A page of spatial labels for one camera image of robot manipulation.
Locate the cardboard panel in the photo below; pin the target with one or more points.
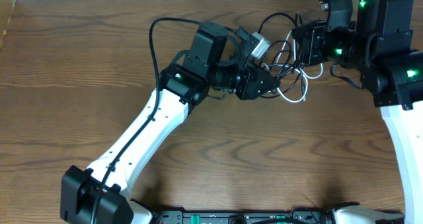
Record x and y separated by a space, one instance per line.
6 10

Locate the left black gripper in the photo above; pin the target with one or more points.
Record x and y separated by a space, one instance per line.
244 80

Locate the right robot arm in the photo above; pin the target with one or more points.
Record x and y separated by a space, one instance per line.
375 38

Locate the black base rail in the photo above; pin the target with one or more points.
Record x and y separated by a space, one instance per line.
264 217

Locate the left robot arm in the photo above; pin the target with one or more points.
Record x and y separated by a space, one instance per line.
219 58

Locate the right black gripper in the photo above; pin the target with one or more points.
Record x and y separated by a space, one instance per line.
310 47

